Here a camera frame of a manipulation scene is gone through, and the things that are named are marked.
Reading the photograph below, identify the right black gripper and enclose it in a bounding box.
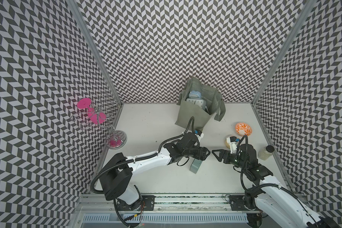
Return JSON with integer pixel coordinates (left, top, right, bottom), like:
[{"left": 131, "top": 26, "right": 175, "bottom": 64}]
[{"left": 212, "top": 149, "right": 248, "bottom": 170}]

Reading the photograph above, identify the large green analog clock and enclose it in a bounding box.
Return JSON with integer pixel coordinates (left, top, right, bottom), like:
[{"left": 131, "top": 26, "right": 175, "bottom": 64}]
[{"left": 190, "top": 159, "right": 203, "bottom": 174}]

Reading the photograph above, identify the green canvas bag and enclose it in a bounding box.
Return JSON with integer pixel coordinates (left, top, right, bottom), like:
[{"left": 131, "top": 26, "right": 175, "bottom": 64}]
[{"left": 175, "top": 77, "right": 226, "bottom": 129}]

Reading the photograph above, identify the green rectangular analog clock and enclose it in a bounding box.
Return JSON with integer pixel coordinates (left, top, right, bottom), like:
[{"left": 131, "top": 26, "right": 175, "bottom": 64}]
[{"left": 186, "top": 98, "right": 207, "bottom": 111}]

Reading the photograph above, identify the orange round clock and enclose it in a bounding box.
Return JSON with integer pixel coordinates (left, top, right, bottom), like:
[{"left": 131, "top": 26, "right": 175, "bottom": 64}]
[{"left": 224, "top": 135, "right": 231, "bottom": 149}]

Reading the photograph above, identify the blue square alarm clock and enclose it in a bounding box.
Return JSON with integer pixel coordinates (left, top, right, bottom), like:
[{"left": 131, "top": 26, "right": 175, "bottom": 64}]
[{"left": 188, "top": 91, "right": 201, "bottom": 99}]

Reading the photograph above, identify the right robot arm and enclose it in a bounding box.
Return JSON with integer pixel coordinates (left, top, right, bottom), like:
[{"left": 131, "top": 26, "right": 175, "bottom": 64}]
[{"left": 212, "top": 135, "right": 338, "bottom": 228}]

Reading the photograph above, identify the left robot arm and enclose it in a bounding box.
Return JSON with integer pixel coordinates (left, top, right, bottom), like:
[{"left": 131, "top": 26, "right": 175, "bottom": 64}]
[{"left": 90, "top": 117, "right": 211, "bottom": 211}]

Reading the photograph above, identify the orange patterned bowl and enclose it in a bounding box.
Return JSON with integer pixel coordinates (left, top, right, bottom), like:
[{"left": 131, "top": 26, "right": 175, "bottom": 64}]
[{"left": 235, "top": 122, "right": 253, "bottom": 136}]

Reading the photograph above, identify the jar with black lid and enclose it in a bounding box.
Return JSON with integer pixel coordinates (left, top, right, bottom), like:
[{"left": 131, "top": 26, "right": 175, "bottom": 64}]
[{"left": 257, "top": 145, "right": 275, "bottom": 161}]

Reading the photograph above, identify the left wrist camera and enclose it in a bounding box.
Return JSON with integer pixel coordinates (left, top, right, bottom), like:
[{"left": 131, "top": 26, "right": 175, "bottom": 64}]
[{"left": 193, "top": 129, "right": 204, "bottom": 142}]

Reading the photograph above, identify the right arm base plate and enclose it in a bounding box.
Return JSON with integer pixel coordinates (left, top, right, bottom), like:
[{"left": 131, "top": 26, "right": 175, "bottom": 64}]
[{"left": 225, "top": 194, "right": 261, "bottom": 211}]

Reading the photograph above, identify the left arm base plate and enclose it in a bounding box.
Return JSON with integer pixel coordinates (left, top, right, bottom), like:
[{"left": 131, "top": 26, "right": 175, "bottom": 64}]
[{"left": 115, "top": 195, "right": 155, "bottom": 211}]

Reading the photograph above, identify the aluminium front rail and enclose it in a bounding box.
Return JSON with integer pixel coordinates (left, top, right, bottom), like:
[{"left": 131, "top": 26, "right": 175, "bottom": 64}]
[{"left": 74, "top": 193, "right": 314, "bottom": 214}]

